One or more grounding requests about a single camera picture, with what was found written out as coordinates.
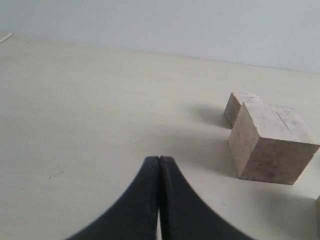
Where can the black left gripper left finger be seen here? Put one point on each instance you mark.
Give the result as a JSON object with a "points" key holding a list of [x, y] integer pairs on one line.
{"points": [[134, 215]]}

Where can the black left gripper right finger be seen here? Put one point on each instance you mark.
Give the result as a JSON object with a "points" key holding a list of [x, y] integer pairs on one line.
{"points": [[183, 214]]}

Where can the third largest wooden cube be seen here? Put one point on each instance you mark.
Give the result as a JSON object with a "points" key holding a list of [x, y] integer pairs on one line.
{"points": [[235, 101]]}

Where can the second largest wooden cube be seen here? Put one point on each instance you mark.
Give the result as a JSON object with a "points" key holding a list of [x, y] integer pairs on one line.
{"points": [[318, 206]]}

